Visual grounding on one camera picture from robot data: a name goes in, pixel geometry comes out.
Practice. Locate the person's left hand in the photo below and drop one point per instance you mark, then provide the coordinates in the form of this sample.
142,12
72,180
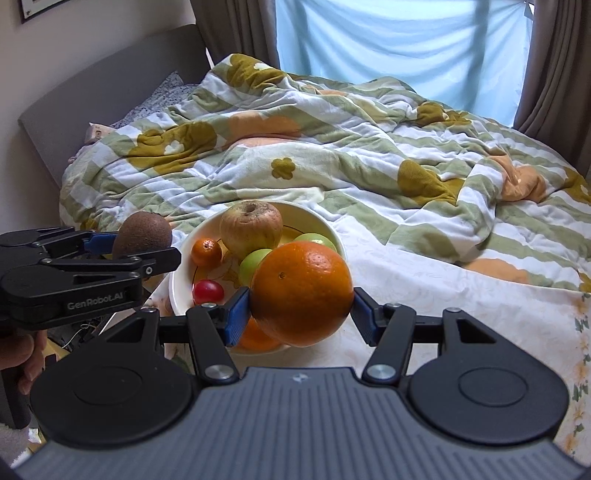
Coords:
34,364

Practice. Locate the cream floral tablecloth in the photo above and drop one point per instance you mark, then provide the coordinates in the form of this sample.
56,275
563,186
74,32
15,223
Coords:
438,286

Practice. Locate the grey patterned pillow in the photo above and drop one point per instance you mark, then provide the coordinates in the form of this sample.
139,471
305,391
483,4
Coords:
157,94

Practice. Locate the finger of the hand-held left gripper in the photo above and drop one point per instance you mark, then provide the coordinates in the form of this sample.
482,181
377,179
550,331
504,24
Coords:
104,243
157,264

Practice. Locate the dark picture frame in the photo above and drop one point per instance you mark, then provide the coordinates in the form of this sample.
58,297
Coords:
37,9

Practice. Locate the medium orange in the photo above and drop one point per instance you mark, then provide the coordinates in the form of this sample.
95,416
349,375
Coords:
256,338

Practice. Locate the small orange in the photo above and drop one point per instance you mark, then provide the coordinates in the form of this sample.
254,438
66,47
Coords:
206,252

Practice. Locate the cream oval dish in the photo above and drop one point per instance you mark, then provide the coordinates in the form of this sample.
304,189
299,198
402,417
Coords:
182,281

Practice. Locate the light blue curtain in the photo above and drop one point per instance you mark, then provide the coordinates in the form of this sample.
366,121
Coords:
392,50

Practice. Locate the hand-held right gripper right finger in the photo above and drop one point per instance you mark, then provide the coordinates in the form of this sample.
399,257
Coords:
364,316

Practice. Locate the small red tomato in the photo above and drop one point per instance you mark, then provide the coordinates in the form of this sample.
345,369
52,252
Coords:
207,291

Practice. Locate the small green apple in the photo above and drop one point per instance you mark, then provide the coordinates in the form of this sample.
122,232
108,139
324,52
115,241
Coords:
316,241

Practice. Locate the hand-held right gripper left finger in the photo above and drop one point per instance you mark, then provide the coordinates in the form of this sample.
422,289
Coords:
238,314

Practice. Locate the grey headboard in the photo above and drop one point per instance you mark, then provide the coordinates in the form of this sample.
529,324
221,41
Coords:
92,78

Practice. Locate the yellow red apple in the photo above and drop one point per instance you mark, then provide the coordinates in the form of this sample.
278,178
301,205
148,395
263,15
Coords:
251,228

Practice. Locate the brown curtain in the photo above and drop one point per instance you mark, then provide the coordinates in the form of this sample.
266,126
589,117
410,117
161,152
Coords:
235,27
558,69

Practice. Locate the large green apple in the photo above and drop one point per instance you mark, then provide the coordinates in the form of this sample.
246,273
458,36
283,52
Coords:
251,270

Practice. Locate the brown kiwi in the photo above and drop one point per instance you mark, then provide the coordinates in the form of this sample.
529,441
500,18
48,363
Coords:
143,233

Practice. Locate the large orange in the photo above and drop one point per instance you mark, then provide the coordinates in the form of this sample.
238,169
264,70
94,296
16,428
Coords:
300,295

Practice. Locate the striped floral blanket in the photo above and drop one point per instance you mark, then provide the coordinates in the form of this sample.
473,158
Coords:
323,161

